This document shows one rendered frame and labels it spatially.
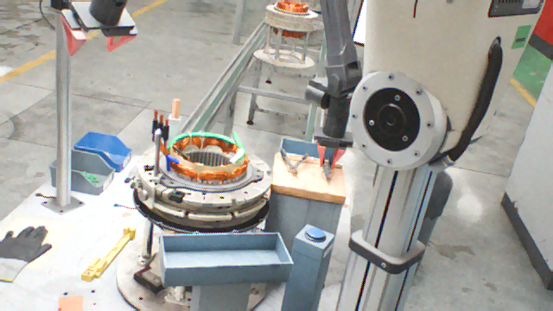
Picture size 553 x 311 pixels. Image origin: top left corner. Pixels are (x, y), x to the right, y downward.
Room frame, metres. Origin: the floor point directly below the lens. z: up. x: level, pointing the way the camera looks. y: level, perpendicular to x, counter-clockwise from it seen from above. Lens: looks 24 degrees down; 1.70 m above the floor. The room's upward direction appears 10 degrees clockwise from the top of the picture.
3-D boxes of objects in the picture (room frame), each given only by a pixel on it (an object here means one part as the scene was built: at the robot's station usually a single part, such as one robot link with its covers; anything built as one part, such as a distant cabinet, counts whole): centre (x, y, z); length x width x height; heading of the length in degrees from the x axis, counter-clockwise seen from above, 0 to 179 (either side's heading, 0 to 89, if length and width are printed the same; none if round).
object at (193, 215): (1.06, 0.12, 1.06); 0.09 x 0.04 x 0.01; 94
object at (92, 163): (1.57, 0.59, 0.82); 0.16 x 0.14 x 0.07; 87
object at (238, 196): (1.20, 0.16, 1.09); 0.32 x 0.32 x 0.01
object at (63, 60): (1.43, 0.59, 1.07); 0.03 x 0.03 x 0.57; 62
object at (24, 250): (1.18, 0.60, 0.79); 0.24 x 0.13 x 0.02; 177
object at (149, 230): (1.21, 0.28, 0.91); 0.02 x 0.02 x 0.21
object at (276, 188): (1.33, -0.10, 1.05); 0.20 x 0.19 x 0.02; 0
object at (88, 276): (1.21, 0.38, 0.80); 0.22 x 0.04 x 0.03; 171
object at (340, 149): (1.35, -0.14, 1.13); 0.07 x 0.07 x 0.09; 1
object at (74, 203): (1.43, 0.59, 0.78); 0.09 x 0.09 x 0.01; 62
